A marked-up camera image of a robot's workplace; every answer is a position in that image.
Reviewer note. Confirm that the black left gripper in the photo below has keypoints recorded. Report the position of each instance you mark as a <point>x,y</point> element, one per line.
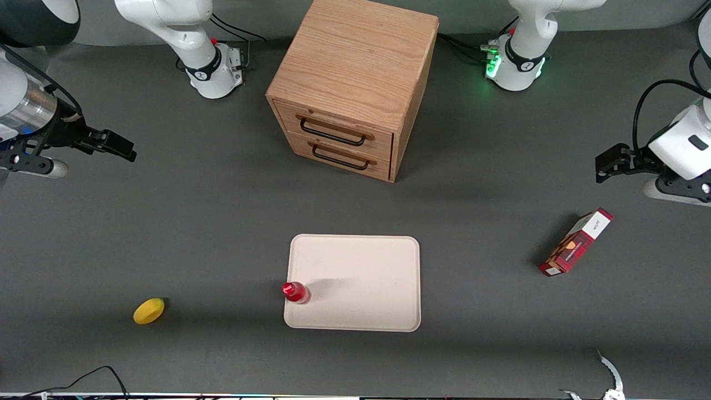
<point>635,157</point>

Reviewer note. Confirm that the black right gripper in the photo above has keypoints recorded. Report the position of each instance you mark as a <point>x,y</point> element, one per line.
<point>68,131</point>

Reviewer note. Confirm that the small red-capped coke bottle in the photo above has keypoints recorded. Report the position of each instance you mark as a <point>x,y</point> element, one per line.
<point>295,292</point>

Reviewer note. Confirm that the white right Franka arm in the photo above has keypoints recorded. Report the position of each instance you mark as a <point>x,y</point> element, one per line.
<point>189,50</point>

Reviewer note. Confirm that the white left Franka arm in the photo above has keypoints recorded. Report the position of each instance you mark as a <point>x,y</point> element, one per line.
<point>522,61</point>

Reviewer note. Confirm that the cream rectangular plastic tray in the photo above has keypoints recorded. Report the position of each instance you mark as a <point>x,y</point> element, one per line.
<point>355,283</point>

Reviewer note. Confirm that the red tartan shortbread box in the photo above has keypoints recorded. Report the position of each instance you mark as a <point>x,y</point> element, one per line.
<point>577,243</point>

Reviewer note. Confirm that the yellow lemon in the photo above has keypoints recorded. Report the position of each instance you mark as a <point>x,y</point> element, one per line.
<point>149,311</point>

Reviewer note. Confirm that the wooden drawer front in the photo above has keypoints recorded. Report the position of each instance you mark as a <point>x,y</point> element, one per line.
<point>339,155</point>
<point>333,125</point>

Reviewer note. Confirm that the wooden two-drawer cabinet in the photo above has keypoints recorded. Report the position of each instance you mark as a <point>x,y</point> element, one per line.
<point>355,72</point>

